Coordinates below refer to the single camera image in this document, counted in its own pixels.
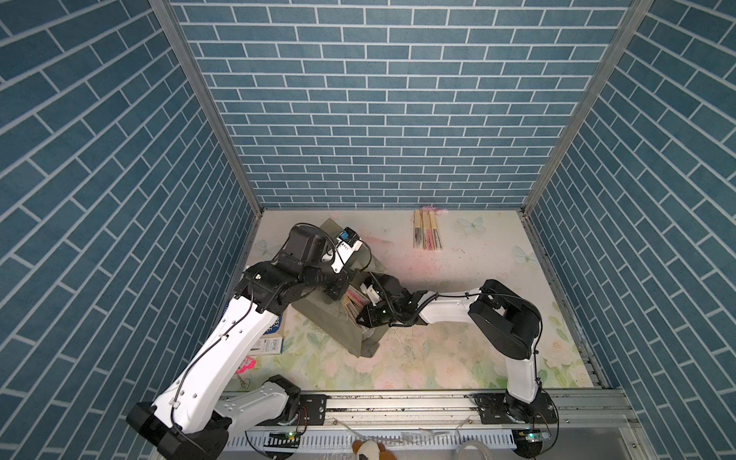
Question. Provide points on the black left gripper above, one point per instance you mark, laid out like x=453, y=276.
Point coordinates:
x=319, y=257

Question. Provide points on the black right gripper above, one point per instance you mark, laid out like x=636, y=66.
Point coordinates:
x=370, y=321

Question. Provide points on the olive green canvas tote bag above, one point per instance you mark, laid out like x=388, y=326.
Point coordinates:
x=331, y=317

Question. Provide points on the black patterned bamboo folding fan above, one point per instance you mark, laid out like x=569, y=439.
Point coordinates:
x=418, y=229

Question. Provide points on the brown folding fan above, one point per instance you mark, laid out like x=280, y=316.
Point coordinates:
x=434, y=227

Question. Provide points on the pink folding fan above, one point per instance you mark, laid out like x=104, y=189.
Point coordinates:
x=428, y=232

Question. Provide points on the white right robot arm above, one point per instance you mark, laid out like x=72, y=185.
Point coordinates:
x=512, y=324

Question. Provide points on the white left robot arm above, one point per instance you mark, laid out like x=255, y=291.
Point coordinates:
x=189, y=420

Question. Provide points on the blue illustrated book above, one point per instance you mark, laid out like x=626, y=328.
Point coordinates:
x=277, y=328

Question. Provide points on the white blue small box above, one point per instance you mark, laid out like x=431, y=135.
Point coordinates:
x=267, y=346

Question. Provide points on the brown plush toy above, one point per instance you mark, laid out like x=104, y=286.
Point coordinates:
x=371, y=450

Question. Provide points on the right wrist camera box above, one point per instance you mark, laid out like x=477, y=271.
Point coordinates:
x=371, y=294

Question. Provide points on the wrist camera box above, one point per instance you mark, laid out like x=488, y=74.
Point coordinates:
x=371, y=294
x=347, y=243

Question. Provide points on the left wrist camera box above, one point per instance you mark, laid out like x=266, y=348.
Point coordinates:
x=347, y=243

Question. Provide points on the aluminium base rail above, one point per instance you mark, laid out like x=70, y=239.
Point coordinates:
x=593, y=424

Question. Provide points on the pink keychain toy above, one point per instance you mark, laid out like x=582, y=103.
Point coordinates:
x=247, y=365

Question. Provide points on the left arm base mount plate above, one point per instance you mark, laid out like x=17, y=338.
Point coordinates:
x=309, y=409

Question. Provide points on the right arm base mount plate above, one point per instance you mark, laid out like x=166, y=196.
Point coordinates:
x=499, y=409

